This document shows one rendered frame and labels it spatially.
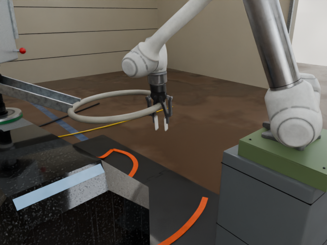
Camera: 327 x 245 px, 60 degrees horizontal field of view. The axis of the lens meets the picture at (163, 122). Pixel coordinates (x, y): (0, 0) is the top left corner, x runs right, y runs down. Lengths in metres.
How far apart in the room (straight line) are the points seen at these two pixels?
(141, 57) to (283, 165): 0.68
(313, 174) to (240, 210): 0.39
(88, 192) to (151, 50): 0.58
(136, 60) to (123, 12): 6.32
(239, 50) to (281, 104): 5.26
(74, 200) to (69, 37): 5.89
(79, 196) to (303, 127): 0.77
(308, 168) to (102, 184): 0.74
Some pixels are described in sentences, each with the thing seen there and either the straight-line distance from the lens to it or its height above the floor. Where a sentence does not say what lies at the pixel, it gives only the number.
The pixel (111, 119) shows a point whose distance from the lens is 1.24.
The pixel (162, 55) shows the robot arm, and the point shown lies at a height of 1.20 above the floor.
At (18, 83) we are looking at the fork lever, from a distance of 1.70.
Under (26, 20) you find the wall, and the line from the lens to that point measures 6.48.
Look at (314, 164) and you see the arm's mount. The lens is 1.15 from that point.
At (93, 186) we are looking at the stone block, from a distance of 1.09.
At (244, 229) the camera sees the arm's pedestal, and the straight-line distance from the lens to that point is 1.40.
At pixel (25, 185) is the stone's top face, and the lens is 1.06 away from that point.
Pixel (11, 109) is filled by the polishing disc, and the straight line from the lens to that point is 1.80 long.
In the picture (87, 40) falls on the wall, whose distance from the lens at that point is 6.94.
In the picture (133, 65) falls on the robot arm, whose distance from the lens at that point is 1.10.
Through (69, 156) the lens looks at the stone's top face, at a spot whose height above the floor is 0.84.
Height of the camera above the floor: 1.37
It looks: 21 degrees down
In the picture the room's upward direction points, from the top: straight up
